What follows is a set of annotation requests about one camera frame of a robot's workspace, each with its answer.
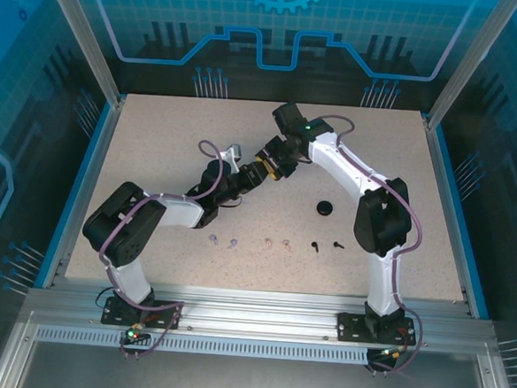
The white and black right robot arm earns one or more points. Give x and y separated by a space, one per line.
340 164

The aluminium frame rail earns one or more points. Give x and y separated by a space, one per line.
255 309

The aluminium side rail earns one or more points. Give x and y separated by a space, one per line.
88 191
450 216

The small LED circuit board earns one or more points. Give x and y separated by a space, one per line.
134 335
390 354

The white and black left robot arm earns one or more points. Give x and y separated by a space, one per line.
177 208

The black earbud charging case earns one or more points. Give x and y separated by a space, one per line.
325 207

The aluminium frame post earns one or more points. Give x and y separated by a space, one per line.
85 35
465 62

